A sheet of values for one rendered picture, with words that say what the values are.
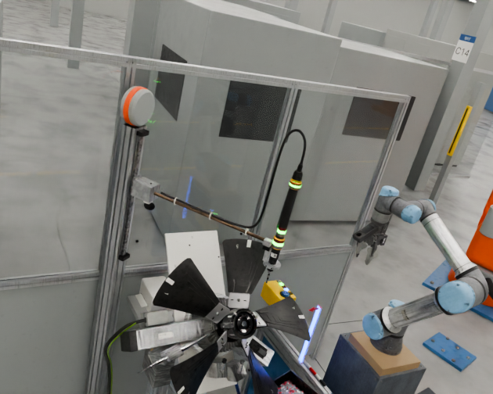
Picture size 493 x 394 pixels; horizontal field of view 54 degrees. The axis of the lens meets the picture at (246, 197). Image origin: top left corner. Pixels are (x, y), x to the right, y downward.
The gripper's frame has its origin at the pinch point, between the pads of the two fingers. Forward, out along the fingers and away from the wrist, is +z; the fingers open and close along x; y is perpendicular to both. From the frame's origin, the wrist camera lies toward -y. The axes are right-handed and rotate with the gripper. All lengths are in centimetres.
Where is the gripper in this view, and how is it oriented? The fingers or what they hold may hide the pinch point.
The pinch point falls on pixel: (361, 258)
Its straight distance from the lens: 226.0
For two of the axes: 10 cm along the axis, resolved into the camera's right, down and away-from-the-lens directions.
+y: 8.4, -0.2, 5.4
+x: -4.9, -4.5, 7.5
